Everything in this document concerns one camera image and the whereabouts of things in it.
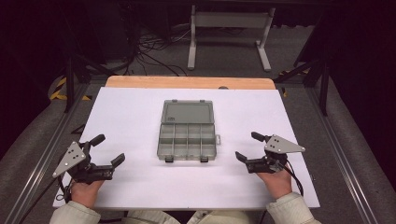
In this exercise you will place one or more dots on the white board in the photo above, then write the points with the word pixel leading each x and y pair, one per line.
pixel 134 124

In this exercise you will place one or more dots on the person's right hand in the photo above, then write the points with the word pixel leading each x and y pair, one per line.
pixel 276 183

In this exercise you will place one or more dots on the white metal stand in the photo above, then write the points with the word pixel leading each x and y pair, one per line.
pixel 230 20

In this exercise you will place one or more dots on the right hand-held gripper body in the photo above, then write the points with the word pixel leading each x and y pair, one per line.
pixel 274 155

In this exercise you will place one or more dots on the person's lap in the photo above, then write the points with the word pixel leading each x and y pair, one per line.
pixel 186 217

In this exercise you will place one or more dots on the grey clear plastic compartment box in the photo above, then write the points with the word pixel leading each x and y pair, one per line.
pixel 186 133

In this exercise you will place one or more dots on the wooden table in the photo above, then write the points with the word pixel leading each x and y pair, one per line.
pixel 186 82

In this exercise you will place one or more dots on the person's left hand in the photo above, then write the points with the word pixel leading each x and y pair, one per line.
pixel 84 192

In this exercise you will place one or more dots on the aluminium rail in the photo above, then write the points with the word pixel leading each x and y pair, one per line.
pixel 342 161
pixel 40 161

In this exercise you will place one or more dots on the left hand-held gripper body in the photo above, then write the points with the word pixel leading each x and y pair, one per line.
pixel 81 168

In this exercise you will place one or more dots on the black metal stand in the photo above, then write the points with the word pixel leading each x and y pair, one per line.
pixel 323 87
pixel 70 84

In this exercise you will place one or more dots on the yellow black hazard tape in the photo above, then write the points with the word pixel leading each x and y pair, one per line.
pixel 59 90
pixel 285 92

